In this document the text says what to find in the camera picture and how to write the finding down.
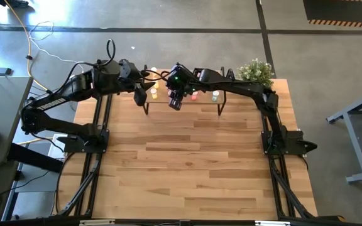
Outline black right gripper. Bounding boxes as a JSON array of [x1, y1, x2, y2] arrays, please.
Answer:
[[166, 63, 195, 112]]

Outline yellow extension cable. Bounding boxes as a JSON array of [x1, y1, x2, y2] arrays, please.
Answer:
[[16, 137, 45, 146], [3, 0, 50, 92]]

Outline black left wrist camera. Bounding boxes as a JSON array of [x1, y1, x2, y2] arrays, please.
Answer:
[[99, 60, 121, 91]]

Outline grey desk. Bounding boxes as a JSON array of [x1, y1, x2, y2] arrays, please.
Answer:
[[0, 75, 34, 166]]

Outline black desk leg bar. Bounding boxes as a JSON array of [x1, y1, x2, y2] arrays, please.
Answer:
[[6, 143, 64, 173]]

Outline green potted plant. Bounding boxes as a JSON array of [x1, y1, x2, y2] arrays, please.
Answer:
[[236, 58, 275, 89]]

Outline black mat hazard stripes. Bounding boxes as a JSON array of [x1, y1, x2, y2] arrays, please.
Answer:
[[302, 0, 362, 29]]

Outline black floor tape line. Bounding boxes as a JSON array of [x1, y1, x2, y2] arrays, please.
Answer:
[[0, 24, 362, 35]]

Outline white cable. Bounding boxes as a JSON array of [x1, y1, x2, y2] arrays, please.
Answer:
[[29, 20, 84, 72]]

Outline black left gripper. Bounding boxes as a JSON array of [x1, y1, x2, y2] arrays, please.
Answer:
[[118, 59, 156, 107]]

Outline silver bracket plate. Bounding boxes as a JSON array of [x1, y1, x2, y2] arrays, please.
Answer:
[[255, 220, 292, 226], [79, 219, 116, 226]]

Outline grey metal stand frame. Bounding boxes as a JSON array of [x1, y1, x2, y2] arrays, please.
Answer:
[[325, 89, 362, 185]]

